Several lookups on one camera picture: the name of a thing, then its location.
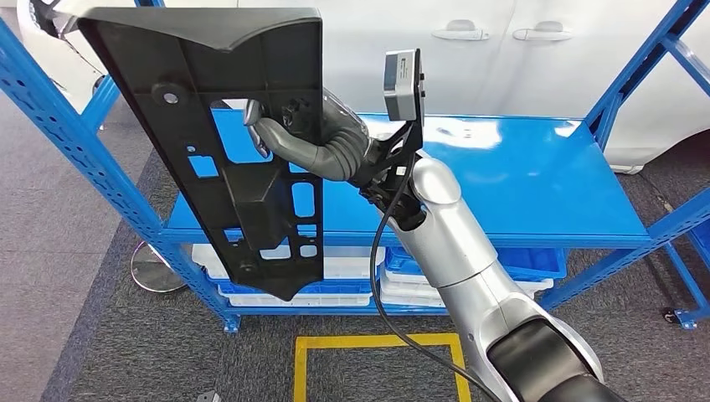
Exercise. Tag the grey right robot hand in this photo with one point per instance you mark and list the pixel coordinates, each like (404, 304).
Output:
(288, 144)

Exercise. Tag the black plastic car part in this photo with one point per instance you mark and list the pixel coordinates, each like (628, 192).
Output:
(183, 139)

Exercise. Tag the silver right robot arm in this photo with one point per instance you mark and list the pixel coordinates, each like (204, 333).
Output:
(449, 233)

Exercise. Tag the blue metal shelf rack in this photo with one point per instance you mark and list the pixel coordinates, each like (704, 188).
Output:
(527, 183)

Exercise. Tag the small grey robot part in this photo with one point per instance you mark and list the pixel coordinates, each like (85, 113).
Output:
(208, 397)

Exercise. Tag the white plastic tray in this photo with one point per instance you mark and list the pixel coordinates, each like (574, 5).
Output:
(344, 300)
(405, 288)
(349, 266)
(405, 302)

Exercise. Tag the blue plastic tray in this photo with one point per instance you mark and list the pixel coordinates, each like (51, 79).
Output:
(532, 263)
(344, 287)

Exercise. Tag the white car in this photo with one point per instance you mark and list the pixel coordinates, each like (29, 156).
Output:
(499, 72)

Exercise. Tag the dark car headlight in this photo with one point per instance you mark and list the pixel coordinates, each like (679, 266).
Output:
(44, 14)

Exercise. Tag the blue wheeled metal rack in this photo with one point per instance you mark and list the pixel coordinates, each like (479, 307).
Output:
(696, 319)

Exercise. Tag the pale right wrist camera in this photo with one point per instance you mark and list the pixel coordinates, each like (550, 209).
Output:
(400, 83)

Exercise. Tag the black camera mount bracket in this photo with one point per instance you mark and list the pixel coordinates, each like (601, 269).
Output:
(416, 133)

